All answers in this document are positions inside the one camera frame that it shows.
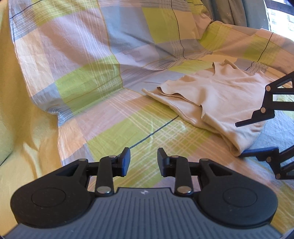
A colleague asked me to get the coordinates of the beige garment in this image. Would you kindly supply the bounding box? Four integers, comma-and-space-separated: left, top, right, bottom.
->
142, 60, 274, 156

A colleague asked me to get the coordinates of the light green sofa cover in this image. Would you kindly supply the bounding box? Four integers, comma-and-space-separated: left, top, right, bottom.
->
1, 1, 61, 235

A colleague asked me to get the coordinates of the plaid checkered bed sheet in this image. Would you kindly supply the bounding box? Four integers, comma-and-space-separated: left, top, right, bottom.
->
8, 1, 293, 232

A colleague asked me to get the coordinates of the grey-green star curtain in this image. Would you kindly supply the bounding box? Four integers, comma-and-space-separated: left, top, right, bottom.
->
203, 0, 270, 30

